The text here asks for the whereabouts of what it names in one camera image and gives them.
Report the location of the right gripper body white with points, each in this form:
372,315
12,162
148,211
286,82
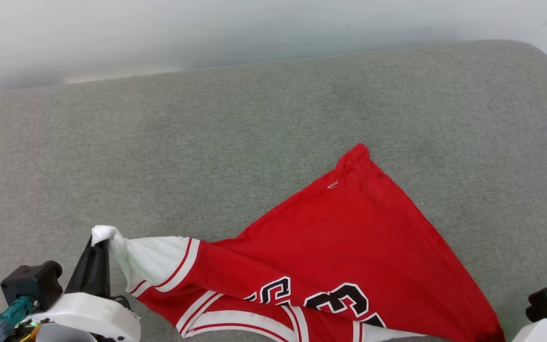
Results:
546,331

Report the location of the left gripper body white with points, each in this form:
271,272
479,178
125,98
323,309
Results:
88,313

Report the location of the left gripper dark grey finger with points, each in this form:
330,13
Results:
83,275
104,270

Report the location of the red basketball jersey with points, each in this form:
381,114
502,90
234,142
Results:
349,228

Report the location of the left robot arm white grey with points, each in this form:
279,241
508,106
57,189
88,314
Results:
64,333

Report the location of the grey fabric sofa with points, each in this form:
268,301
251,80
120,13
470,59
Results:
254,142

